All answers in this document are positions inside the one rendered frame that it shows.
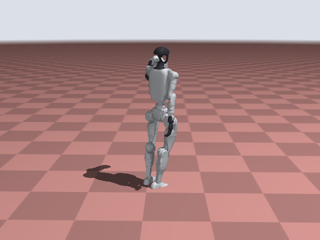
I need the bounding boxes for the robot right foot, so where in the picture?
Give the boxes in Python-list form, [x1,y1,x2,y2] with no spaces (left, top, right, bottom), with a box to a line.
[150,181,168,189]

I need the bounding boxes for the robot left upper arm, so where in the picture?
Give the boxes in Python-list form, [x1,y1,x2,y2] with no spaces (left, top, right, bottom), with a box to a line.
[146,60,168,76]

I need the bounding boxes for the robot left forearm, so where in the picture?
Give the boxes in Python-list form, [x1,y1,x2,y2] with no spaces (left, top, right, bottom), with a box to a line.
[148,55,164,66]

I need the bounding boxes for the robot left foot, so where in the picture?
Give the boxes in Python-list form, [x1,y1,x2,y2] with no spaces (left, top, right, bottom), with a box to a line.
[143,176,156,185]

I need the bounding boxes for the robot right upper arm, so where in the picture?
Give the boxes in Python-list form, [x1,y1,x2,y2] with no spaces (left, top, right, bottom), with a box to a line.
[166,70,179,100]

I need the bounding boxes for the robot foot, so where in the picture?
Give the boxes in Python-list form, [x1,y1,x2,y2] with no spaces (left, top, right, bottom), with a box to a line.
[150,181,168,189]
[143,176,156,185]

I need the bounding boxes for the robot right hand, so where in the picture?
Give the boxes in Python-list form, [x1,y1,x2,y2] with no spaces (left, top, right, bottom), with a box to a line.
[164,116,174,137]

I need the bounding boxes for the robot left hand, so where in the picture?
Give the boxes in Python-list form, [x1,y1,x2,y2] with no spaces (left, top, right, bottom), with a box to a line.
[145,60,153,80]

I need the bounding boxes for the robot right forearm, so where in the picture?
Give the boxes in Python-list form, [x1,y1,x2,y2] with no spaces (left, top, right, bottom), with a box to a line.
[167,94,177,121]

